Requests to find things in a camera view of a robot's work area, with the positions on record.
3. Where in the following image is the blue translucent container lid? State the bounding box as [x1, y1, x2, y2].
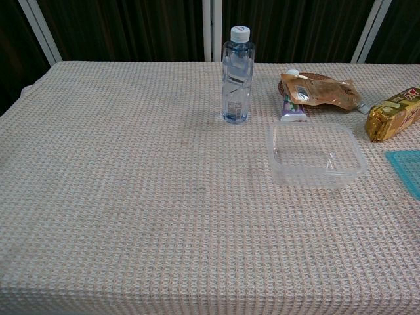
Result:
[384, 150, 420, 200]

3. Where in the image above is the clear plastic food container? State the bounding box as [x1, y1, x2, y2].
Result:
[268, 121, 370, 188]

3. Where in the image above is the beige waffle weave tablecloth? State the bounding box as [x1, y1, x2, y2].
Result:
[0, 61, 420, 315]

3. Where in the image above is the clear plastic water bottle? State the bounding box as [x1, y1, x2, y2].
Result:
[221, 26, 256, 125]

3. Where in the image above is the purple toothpaste tube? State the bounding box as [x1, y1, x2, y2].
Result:
[280, 68, 308, 123]

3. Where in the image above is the orange refill pouch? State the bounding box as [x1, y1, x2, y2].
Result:
[280, 72, 371, 114]

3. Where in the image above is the dark pleated curtain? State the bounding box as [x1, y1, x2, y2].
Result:
[35, 0, 204, 62]
[0, 0, 50, 116]
[222, 0, 377, 64]
[366, 0, 420, 65]

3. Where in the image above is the gold foil snack pack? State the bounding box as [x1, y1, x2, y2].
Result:
[364, 87, 420, 142]

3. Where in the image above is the white frame post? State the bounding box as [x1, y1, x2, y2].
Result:
[350, 0, 393, 64]
[18, 0, 63, 65]
[202, 0, 224, 62]

